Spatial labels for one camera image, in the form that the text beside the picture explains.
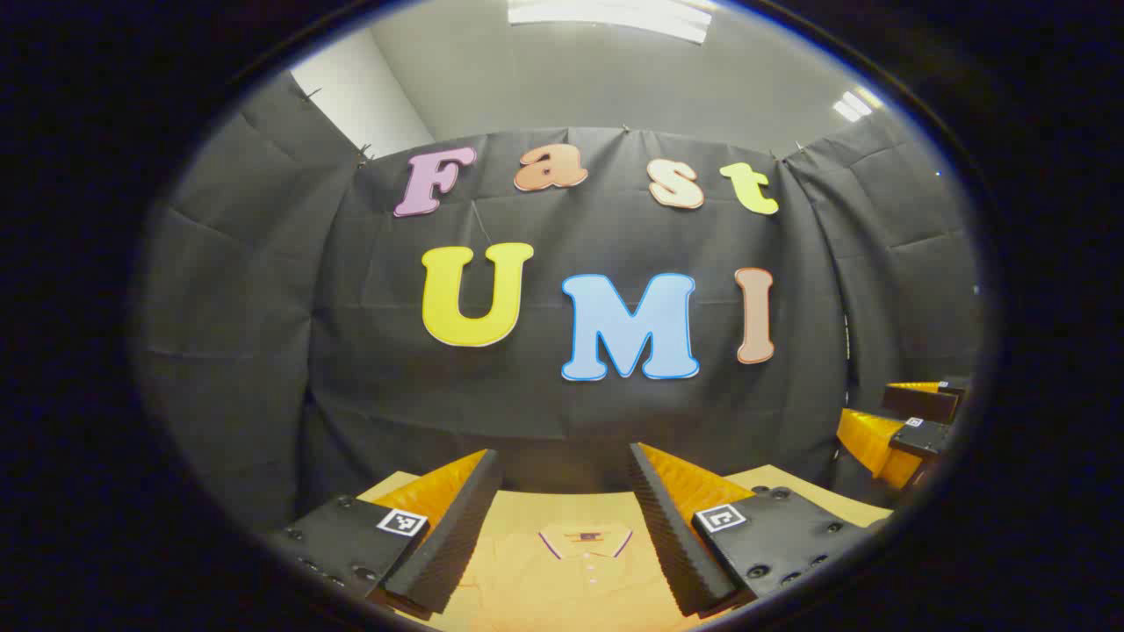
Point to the small ceiling light panel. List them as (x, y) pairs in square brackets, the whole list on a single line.
[(856, 104)]

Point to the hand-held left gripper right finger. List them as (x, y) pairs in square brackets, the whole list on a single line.
[(672, 544)]

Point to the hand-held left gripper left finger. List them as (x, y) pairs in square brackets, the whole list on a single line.
[(452, 544)]

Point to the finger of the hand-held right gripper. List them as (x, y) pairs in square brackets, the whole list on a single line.
[(918, 436), (922, 404)]

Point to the large ceiling light panel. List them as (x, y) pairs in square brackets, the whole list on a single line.
[(615, 17)]

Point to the orange T-shirt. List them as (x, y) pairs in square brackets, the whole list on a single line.
[(562, 588)]

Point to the black backdrop cloth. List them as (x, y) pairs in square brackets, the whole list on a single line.
[(395, 395)]

